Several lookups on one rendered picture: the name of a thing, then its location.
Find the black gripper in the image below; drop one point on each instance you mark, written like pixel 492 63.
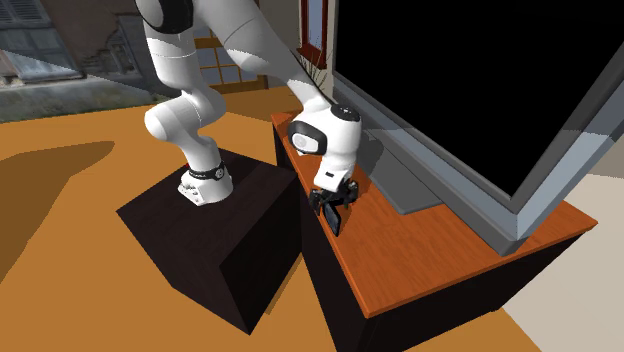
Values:
pixel 341 194

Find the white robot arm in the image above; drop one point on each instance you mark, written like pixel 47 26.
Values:
pixel 195 107

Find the orange-topped dark television cabinet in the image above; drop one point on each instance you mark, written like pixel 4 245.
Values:
pixel 414 253

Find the bare twig plant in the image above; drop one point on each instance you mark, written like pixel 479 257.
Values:
pixel 317 73

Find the dark robot stand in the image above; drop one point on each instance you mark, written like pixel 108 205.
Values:
pixel 204 234

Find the large grey-framed television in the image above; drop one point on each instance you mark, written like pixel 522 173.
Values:
pixel 463 88

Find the wooden door with glass panes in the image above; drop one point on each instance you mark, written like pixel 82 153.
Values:
pixel 229 73

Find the red-framed window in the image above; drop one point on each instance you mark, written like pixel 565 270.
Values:
pixel 314 29

